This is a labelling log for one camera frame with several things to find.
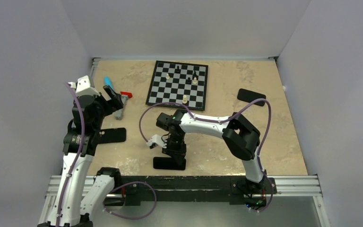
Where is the black phone case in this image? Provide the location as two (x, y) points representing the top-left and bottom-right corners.
(97, 128), (127, 144)

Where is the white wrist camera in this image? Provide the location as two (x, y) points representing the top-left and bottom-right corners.
(67, 75), (100, 97)
(146, 134), (167, 149)

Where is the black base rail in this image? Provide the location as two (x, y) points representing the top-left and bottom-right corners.
(114, 175), (277, 207)

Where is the blue grey red tool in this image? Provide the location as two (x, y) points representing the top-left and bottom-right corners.
(104, 77), (133, 120)

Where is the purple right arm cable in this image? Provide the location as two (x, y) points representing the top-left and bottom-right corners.
(138, 98), (276, 214)

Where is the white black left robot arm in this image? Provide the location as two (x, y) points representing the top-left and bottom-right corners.
(39, 83), (123, 227)

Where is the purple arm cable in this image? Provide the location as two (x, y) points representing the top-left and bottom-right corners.
(54, 82), (86, 227)
(138, 98), (276, 214)

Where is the black white chessboard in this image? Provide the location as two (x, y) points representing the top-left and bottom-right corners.
(146, 61), (209, 111)

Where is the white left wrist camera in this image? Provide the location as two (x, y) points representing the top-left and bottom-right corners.
(67, 75), (100, 97)

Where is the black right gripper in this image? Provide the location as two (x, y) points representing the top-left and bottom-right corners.
(163, 133), (187, 164)

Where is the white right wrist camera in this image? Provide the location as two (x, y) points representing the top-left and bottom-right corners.
(146, 134), (167, 149)

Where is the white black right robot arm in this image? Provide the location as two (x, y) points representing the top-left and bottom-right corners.
(147, 109), (265, 192)

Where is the white chess piece front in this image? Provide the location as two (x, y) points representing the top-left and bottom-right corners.
(182, 95), (188, 104)

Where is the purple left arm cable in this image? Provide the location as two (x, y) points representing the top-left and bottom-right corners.
(54, 82), (86, 227)

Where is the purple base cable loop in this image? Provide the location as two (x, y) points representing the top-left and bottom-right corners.
(102, 182), (157, 220)

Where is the black smartphone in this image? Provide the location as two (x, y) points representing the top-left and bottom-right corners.
(153, 157), (186, 171)

